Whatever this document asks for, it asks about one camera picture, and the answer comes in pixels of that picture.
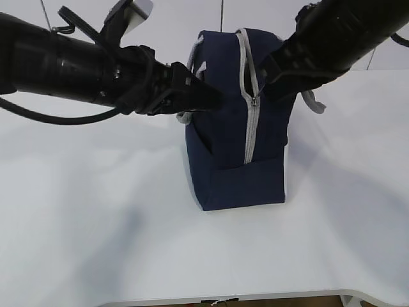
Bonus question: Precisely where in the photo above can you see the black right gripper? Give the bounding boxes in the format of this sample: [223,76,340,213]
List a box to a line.
[260,6,351,100]

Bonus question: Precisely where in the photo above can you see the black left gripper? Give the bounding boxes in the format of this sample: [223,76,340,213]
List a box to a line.
[114,45,222,115]

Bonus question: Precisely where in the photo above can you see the navy lunch bag grey handles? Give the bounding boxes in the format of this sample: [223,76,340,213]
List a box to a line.
[176,28,327,212]

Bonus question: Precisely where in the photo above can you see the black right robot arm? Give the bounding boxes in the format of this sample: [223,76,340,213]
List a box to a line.
[259,0,408,100]

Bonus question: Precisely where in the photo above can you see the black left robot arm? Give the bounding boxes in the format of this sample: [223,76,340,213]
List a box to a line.
[1,13,222,115]

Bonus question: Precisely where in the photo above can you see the black camera cable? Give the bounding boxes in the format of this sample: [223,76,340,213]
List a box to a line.
[391,31,409,49]
[0,6,151,125]

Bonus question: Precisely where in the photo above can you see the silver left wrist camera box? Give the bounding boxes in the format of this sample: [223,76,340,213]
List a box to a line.
[104,0,153,34]

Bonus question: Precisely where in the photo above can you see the black left camera cable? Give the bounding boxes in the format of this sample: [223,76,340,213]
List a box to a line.
[0,6,151,125]

